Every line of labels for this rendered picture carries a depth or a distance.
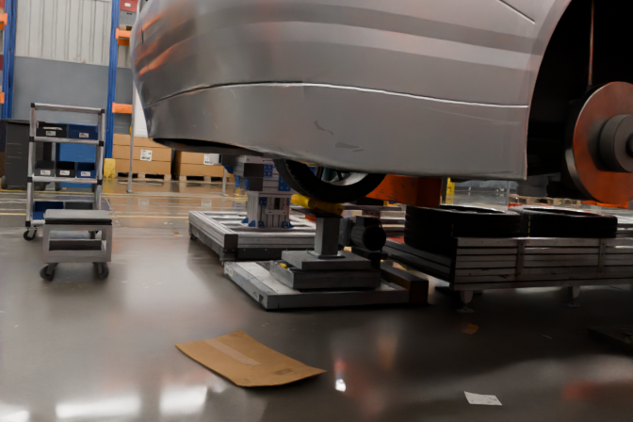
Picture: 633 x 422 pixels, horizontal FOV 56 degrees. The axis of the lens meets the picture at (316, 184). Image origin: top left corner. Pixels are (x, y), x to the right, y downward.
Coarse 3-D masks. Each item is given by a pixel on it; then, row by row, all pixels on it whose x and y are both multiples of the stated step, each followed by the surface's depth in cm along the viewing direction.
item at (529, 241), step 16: (464, 240) 303; (480, 240) 307; (496, 240) 311; (512, 240) 316; (528, 240) 320; (544, 240) 324; (560, 240) 329; (576, 240) 334; (592, 240) 339; (608, 240) 343; (624, 240) 348; (464, 256) 304; (480, 256) 308; (496, 256) 312; (512, 256) 316; (528, 256) 320; (544, 256) 325; (560, 256) 330; (576, 256) 334; (592, 256) 339; (608, 256) 344; (624, 256) 349
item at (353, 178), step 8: (320, 168) 325; (312, 176) 302; (320, 176) 324; (344, 176) 333; (352, 176) 325; (360, 176) 318; (368, 176) 314; (328, 184) 305; (336, 184) 318; (344, 184) 315; (352, 184) 311
